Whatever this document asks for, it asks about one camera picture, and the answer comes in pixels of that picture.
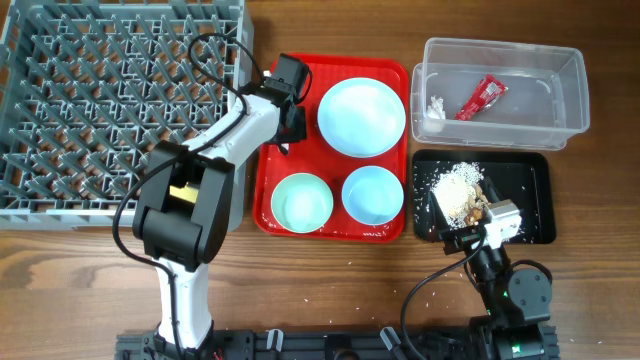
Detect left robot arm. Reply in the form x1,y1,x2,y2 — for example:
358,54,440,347
132,54,312,359

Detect black cable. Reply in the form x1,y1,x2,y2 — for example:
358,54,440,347
111,32,314,360
399,234,489,360

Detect red sauce packet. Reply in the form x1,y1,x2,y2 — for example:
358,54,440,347
455,74,509,121

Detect pile of rice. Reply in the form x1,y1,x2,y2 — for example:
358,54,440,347
431,162,484,216

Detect grey dishwasher rack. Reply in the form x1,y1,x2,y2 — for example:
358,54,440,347
1,1,254,230

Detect white tissue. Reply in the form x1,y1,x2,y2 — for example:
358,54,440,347
426,96,446,120

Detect red plastic tray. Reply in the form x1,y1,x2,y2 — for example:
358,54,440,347
253,53,409,244

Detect yellow plastic cup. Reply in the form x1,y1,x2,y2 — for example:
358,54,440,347
169,184,199,203

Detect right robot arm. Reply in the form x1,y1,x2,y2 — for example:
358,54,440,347
421,194,560,359

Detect left black cable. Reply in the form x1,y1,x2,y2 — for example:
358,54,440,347
111,32,314,360

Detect large light blue plate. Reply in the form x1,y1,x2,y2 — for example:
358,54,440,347
317,77,406,158

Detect light blue bowl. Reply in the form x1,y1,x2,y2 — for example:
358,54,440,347
341,166,404,226

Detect brown food scraps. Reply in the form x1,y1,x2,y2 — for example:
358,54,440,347
447,184,490,228

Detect black waste tray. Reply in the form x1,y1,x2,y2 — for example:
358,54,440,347
410,150,556,244

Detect right black cable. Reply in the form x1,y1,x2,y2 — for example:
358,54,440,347
399,234,489,360

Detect green bowl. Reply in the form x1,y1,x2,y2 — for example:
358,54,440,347
270,173,334,234

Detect clear plastic bin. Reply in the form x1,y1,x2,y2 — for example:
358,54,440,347
410,38,590,150

